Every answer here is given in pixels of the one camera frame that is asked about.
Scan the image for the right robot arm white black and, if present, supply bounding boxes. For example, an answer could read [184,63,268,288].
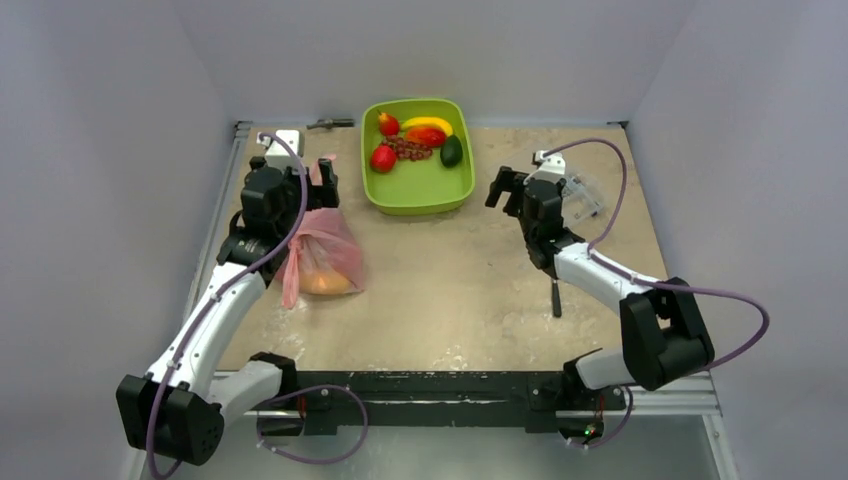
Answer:
[486,166,715,407]

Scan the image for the red fake pear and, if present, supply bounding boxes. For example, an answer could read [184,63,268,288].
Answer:
[377,112,401,138]

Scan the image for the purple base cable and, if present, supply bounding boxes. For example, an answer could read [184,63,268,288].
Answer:
[255,384,370,466]

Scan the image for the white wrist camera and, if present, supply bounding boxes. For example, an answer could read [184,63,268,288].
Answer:
[525,150,566,184]
[257,129,305,172]

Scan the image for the green plastic tray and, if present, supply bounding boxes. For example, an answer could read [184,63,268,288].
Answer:
[360,98,476,216]

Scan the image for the yellow fake banana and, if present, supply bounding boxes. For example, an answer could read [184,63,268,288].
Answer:
[400,116,454,136]

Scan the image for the small black hammer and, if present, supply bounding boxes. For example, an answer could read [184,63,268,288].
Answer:
[551,280,562,318]

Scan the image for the red orange fake mango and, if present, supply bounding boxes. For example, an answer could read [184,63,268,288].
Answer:
[404,126,448,149]

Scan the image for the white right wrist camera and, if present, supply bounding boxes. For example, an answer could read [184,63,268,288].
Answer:
[525,150,566,184]

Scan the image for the metal clamp at table edge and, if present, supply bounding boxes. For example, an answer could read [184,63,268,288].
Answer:
[306,118,355,130]

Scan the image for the dark green fake avocado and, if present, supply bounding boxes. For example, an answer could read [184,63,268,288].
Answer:
[440,135,464,168]

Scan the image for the pink plastic bag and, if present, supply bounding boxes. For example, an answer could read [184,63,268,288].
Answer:
[278,154,367,311]

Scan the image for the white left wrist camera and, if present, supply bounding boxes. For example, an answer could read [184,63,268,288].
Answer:
[257,129,305,172]

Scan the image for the clear plastic screw box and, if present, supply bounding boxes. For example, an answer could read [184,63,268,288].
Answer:
[562,173,604,227]

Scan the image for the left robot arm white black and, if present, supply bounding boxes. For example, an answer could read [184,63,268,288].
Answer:
[116,157,339,466]

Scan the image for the purple fake grapes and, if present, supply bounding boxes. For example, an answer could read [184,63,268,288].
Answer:
[381,136,433,161]

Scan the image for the red fake strawberry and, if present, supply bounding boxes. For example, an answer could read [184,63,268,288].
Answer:
[369,145,397,174]

